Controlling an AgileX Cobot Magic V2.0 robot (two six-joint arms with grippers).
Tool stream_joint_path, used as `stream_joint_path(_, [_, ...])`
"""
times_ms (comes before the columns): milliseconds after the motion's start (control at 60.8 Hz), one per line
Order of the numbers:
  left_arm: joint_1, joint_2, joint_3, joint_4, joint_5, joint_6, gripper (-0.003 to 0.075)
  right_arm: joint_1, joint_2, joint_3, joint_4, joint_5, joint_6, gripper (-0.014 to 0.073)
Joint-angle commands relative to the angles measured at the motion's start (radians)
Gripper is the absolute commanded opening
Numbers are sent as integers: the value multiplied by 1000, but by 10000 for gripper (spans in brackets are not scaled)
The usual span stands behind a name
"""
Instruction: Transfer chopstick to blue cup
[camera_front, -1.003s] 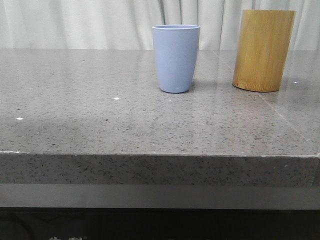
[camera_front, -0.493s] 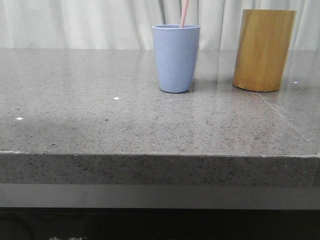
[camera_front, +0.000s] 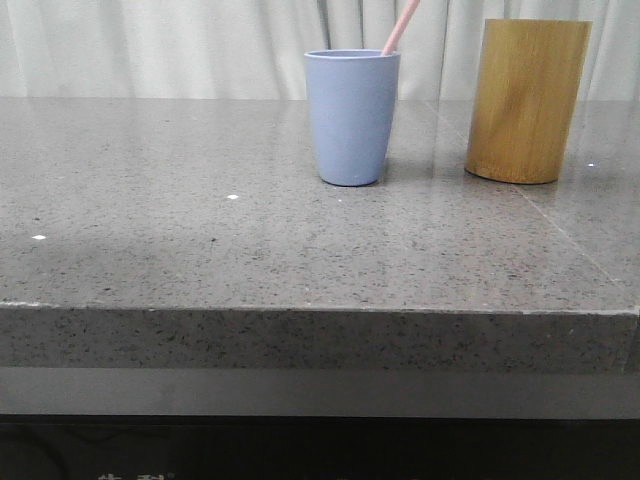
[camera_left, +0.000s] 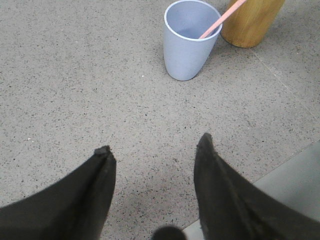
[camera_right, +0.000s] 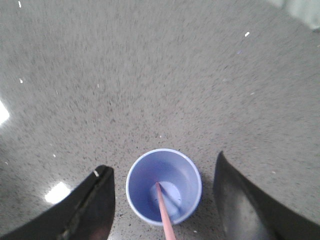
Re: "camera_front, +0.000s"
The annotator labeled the bamboo cylinder holder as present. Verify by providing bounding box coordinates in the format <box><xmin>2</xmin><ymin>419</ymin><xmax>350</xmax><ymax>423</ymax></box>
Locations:
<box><xmin>465</xmin><ymin>19</ymin><xmax>591</xmax><ymax>185</ymax></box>

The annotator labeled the blue plastic cup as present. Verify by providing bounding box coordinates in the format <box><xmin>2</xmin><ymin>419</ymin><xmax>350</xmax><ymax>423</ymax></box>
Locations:
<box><xmin>304</xmin><ymin>49</ymin><xmax>401</xmax><ymax>187</ymax></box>

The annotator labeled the white curtain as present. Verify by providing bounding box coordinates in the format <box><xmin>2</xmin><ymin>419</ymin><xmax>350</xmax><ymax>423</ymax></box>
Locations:
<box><xmin>1</xmin><ymin>1</ymin><xmax>639</xmax><ymax>101</ymax></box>

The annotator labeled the pink chopstick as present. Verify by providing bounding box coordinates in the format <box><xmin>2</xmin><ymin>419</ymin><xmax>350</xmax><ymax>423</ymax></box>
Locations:
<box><xmin>381</xmin><ymin>0</ymin><xmax>420</xmax><ymax>56</ymax></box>

